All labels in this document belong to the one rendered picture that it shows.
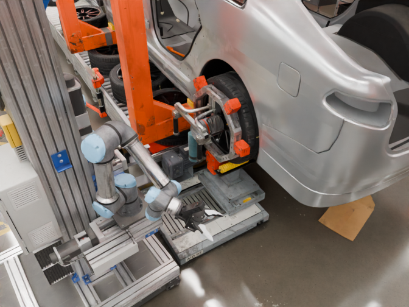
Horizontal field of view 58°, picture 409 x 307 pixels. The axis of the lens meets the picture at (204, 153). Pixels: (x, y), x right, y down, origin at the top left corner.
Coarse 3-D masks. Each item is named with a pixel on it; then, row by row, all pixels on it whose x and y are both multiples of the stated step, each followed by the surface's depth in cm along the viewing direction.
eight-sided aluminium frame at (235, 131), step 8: (208, 88) 253; (216, 88) 253; (200, 96) 268; (216, 96) 245; (224, 96) 245; (200, 104) 280; (224, 104) 241; (200, 112) 285; (224, 112) 243; (232, 120) 245; (232, 128) 241; (240, 128) 243; (232, 136) 244; (240, 136) 246; (208, 144) 286; (232, 144) 248; (216, 152) 279; (232, 152) 252; (224, 160) 268
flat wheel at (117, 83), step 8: (120, 64) 409; (152, 64) 414; (112, 72) 395; (120, 72) 403; (152, 72) 401; (160, 72) 412; (112, 80) 383; (120, 80) 382; (152, 80) 383; (160, 80) 382; (168, 80) 390; (112, 88) 392; (120, 88) 378; (152, 88) 377; (160, 88) 383; (120, 96) 386
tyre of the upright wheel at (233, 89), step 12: (228, 72) 265; (216, 84) 256; (228, 84) 246; (240, 84) 248; (204, 96) 279; (228, 96) 248; (240, 96) 242; (240, 108) 240; (252, 108) 242; (240, 120) 245; (252, 120) 241; (252, 132) 243; (216, 144) 290; (252, 144) 248; (252, 156) 260
